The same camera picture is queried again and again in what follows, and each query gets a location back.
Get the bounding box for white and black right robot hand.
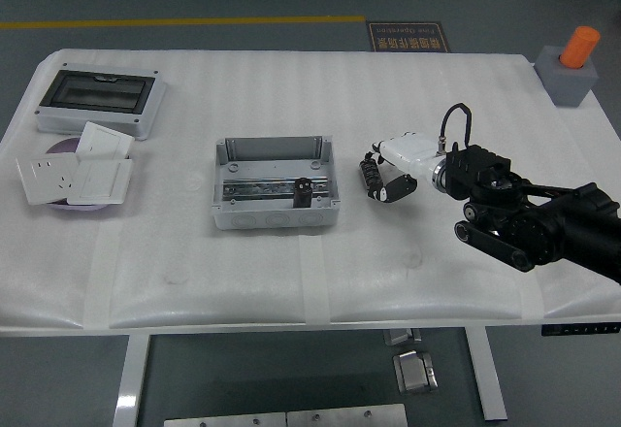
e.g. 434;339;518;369
360;130;441;204

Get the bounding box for grey open junction box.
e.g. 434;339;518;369
211;134;341;231

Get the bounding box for grey distribution box dark window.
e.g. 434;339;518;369
34;62;168;143

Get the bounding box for dark floor sign mat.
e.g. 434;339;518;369
366;20;452;53

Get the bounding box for grey foam block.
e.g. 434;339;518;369
534;45;600;108

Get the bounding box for white foam table mat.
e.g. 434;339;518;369
0;48;621;332

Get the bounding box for orange cylinder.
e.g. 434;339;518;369
558;25;602;71

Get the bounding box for metal floor hinge block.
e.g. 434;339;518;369
392;348;440;396

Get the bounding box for white table leg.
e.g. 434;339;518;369
462;326;509;423
112;334;153;427

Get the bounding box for black table control panel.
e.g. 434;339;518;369
540;321;621;338

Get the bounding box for grey metal floor plate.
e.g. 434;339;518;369
163;411;288;427
285;403;409;427

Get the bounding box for white tape strip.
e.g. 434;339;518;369
82;222;125;330

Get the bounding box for purple round plate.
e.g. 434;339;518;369
46;138;118;214

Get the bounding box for metal DIN rail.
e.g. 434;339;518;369
221;177;332;202

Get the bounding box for small metal floor bracket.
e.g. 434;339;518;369
382;328;424;347

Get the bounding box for white wall switch panel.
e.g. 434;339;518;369
76;121;136;161
66;157;134;206

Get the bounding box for white wall socket panel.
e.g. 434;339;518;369
15;153;82;206

